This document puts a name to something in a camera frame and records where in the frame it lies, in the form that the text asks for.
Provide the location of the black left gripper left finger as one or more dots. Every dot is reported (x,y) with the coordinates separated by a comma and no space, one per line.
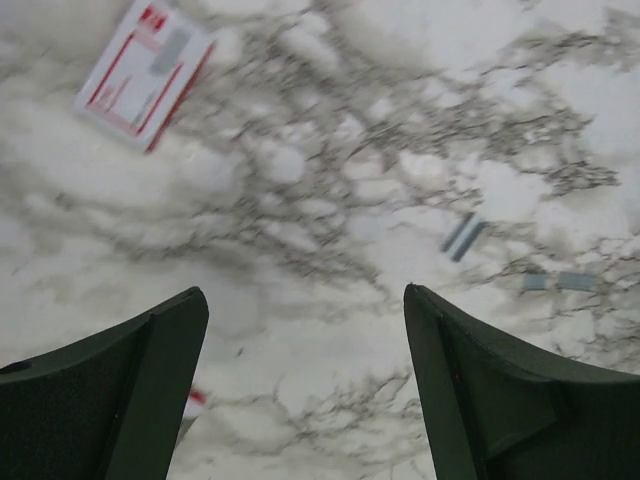
(108,406)

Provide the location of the staple box tray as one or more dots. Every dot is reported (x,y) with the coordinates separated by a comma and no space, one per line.
(194,407)

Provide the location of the red white staple box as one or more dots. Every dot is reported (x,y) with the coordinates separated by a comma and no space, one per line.
(144,73)

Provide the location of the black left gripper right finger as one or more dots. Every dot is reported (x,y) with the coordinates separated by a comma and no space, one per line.
(497,407)

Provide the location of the staple strip near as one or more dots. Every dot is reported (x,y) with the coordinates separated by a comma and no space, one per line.
(576,281)

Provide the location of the long staple strip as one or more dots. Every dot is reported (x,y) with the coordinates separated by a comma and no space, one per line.
(461,239)

